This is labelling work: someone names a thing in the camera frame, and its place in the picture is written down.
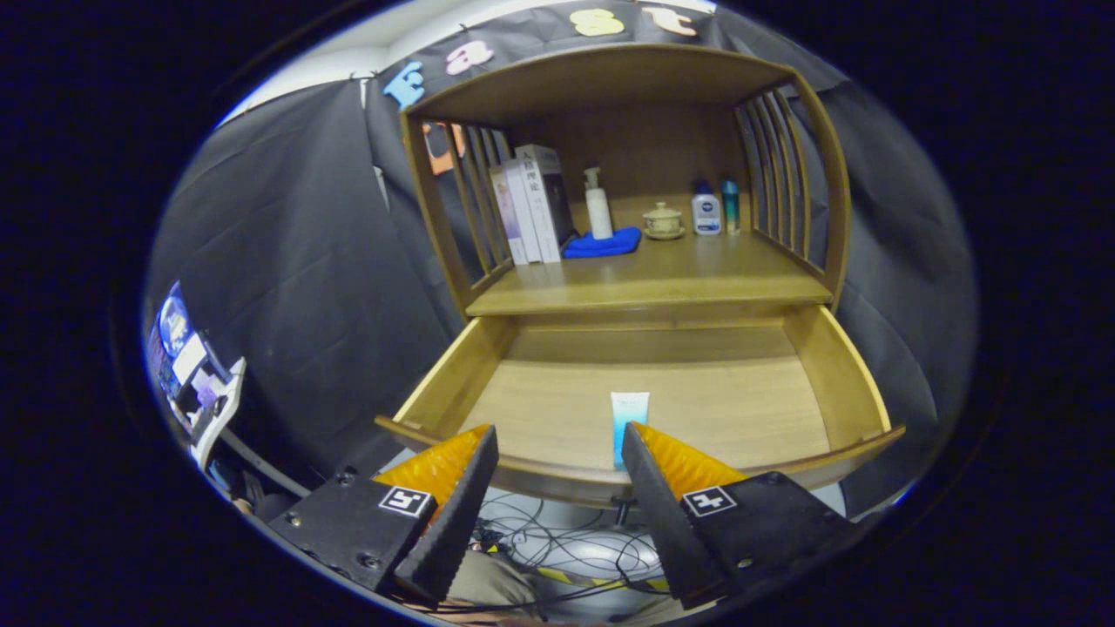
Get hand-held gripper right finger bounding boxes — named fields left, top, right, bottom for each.
left=620, top=421, right=859, bottom=610

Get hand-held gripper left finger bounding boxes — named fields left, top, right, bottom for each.
left=266, top=424, right=500, bottom=608

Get blue white cosmetic tube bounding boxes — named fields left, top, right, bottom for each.
left=610, top=391, right=651, bottom=471

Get wooden countertop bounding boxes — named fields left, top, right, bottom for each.
left=466, top=228, right=835, bottom=319

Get wooden cabinet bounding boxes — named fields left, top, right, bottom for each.
left=399, top=44, right=853, bottom=332

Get person's khaki trouser leg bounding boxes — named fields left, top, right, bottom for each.
left=444, top=550, right=545, bottom=624

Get yellow black floor tape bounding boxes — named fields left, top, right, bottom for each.
left=531, top=566, right=672, bottom=593

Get blue cloth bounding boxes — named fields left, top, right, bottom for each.
left=562, top=226, right=643, bottom=260

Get white equipment stand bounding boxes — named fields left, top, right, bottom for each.
left=146, top=280, right=247, bottom=471

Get pale purple book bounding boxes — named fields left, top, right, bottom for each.
left=488, top=165, right=530, bottom=266

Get plain white book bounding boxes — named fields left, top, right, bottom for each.
left=501, top=159, right=543, bottom=265

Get white lotion bottle blue cap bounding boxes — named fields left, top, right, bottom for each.
left=691, top=179, right=723, bottom=237

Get white pump bottle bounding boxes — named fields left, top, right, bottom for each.
left=583, top=167, right=615, bottom=241

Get white book with portrait cover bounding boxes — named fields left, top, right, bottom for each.
left=514, top=144, right=578, bottom=264

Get black floor cables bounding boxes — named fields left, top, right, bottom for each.
left=470, top=492, right=672, bottom=610

